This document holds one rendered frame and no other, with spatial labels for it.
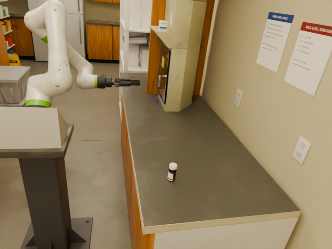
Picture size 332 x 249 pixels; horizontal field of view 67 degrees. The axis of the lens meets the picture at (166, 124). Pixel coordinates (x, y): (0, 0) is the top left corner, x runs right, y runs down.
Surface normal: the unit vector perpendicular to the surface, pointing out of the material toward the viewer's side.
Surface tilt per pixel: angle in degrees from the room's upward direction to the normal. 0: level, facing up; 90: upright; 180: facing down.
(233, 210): 0
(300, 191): 90
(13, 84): 95
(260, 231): 90
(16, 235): 0
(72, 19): 90
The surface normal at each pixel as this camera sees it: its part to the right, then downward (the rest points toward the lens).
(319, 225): -0.97, 0.01
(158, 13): 0.20, 0.47
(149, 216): 0.10, -0.88
